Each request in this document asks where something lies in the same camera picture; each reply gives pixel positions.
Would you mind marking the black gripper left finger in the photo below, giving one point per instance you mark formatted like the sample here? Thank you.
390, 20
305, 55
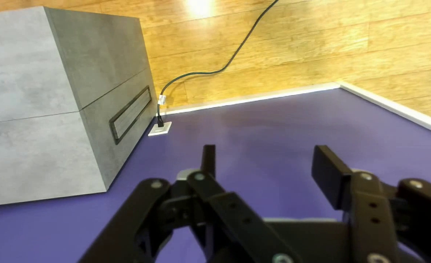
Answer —
223, 225

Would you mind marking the grey concrete-look cabinet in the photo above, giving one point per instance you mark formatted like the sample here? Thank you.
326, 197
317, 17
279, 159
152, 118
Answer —
76, 95

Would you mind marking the white wall socket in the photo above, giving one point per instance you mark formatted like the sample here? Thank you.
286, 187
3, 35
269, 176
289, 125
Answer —
161, 130

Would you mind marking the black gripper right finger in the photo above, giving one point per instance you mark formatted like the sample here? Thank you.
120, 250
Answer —
378, 216

